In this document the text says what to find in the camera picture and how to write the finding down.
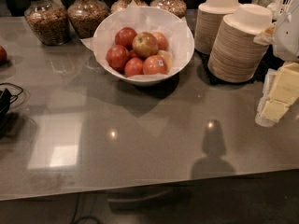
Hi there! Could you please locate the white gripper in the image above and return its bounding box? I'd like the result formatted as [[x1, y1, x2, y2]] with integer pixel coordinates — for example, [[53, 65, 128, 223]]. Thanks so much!
[[253, 0, 299, 127]]

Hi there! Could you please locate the yellow-green red apple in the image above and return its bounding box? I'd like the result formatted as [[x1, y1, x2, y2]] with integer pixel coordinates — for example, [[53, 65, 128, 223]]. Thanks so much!
[[132, 32, 159, 58]]

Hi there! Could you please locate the front paper bowl stack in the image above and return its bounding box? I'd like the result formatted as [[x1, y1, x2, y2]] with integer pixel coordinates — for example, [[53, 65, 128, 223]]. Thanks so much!
[[207, 4, 272, 83]]

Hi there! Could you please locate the paper bowl stack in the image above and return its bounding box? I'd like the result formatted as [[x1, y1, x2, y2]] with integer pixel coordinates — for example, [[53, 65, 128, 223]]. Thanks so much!
[[194, 0, 240, 55], [207, 4, 272, 83]]

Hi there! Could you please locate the white ceramic bowl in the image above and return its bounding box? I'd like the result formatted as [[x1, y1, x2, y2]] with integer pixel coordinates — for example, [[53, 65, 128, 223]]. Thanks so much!
[[93, 6, 195, 87]]

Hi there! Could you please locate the rear paper bowl stack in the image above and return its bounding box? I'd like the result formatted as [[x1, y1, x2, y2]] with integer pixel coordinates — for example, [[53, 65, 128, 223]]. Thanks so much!
[[194, 0, 240, 55]]

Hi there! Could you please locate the pale yellow apple right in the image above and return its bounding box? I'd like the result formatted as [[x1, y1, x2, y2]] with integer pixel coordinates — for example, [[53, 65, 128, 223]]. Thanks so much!
[[158, 50, 173, 70]]

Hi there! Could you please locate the red apple back right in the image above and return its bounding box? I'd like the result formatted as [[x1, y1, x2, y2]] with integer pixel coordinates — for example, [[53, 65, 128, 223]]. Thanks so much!
[[152, 32, 169, 50]]

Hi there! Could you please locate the red apple with sticker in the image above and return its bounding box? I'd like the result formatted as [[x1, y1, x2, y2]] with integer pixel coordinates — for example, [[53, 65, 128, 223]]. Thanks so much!
[[143, 55, 168, 75]]

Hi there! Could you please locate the red apple front middle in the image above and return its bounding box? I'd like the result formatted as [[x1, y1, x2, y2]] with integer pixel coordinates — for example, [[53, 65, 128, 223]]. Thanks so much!
[[124, 57, 143, 77]]

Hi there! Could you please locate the small red apple centre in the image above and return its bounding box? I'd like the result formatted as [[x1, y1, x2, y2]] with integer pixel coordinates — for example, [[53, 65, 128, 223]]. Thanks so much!
[[129, 49, 138, 58]]

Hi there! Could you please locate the white paper bowl liner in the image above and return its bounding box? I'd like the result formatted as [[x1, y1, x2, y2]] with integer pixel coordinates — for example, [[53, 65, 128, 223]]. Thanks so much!
[[79, 0, 192, 82]]

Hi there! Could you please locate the red apple top left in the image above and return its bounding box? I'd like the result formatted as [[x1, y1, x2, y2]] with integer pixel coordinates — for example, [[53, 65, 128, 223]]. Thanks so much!
[[114, 27, 137, 49]]

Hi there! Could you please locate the red apple far left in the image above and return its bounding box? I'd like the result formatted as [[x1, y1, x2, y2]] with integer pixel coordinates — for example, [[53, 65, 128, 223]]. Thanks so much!
[[106, 45, 130, 72]]

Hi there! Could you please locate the red apple at left edge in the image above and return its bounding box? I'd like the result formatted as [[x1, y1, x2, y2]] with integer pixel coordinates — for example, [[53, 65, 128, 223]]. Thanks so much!
[[0, 46, 7, 65]]

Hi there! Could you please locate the black mat under stacks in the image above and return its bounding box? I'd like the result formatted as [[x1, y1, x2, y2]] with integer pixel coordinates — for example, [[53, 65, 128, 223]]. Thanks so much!
[[194, 48, 283, 86]]

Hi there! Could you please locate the glass cereal jar far left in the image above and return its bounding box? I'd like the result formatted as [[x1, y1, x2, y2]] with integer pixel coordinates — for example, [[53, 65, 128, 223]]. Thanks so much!
[[24, 0, 70, 46]]

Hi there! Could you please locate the black cable under table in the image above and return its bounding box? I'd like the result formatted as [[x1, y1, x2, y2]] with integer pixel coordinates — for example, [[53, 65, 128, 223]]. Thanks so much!
[[70, 193, 104, 224]]

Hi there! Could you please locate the black device with cable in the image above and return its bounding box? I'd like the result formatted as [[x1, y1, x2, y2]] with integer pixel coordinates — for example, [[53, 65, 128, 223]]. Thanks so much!
[[0, 82, 24, 129]]

